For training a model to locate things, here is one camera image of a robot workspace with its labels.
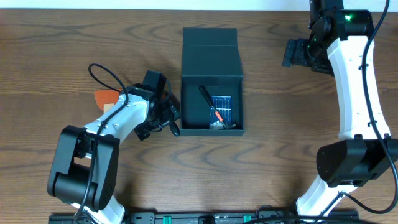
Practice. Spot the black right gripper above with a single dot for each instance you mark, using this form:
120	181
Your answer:
295	53

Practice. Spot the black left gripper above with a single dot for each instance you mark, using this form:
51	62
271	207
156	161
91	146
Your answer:
168	115

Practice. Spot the small black handled hammer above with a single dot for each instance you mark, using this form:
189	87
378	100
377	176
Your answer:
208	99

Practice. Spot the orange scraper wooden handle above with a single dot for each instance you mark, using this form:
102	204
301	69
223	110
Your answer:
106	99

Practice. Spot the clear precision screwdriver case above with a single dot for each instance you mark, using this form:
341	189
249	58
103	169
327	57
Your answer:
223	105

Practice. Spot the yellow black screwdriver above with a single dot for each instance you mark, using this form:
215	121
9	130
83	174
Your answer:
174	129

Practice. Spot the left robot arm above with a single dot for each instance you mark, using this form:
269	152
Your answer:
85	164

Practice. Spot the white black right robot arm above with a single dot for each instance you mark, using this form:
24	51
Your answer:
341	44

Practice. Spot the dark green open box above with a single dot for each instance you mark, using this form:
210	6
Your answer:
210	58

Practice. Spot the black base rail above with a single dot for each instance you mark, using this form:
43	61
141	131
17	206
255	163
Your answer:
198	218

